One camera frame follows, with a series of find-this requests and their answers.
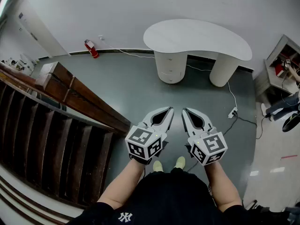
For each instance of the red floor tape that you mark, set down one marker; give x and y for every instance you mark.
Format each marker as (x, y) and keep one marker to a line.
(288, 157)

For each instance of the bright window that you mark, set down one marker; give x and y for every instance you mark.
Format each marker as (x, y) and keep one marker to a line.
(5, 1)

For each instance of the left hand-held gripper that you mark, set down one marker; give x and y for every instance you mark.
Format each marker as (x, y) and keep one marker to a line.
(138, 139)

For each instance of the person's right forearm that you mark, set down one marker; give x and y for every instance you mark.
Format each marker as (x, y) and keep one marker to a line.
(221, 186)

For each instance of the white door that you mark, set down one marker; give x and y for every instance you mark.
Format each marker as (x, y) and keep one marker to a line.
(42, 29)

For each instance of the small white drawer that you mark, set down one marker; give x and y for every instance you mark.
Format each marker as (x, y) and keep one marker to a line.
(164, 56)
(164, 69)

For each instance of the person's pale yellow right shoe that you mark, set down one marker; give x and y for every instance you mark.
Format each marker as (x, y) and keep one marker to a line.
(180, 162)

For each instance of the red fire extinguisher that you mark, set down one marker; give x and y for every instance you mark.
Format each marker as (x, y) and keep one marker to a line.
(92, 49)

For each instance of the person's left forearm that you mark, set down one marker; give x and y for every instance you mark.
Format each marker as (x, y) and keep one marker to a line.
(126, 184)

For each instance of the white kidney-shaped desk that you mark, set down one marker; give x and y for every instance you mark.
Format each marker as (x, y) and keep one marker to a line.
(199, 39)

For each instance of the white equipment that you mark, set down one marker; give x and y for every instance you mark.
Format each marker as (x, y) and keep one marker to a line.
(27, 64)

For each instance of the white wall plug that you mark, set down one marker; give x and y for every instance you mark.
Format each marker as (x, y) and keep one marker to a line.
(101, 37)

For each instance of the black neon green object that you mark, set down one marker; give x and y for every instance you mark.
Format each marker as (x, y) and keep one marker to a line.
(289, 125)

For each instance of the red box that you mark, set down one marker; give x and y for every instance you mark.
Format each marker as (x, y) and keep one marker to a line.
(279, 69)

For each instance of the gray wooden shelf cabinet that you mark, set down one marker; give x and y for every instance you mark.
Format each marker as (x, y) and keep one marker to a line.
(269, 78)

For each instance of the person's black shirt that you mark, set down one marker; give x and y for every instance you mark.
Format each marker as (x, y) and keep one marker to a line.
(168, 196)

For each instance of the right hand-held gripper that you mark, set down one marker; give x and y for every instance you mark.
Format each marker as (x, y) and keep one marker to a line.
(211, 146)

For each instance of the dark wooden stair railing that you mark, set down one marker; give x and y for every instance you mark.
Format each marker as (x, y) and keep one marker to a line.
(77, 95)

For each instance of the white power strip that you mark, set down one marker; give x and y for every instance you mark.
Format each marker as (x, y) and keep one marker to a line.
(232, 112)

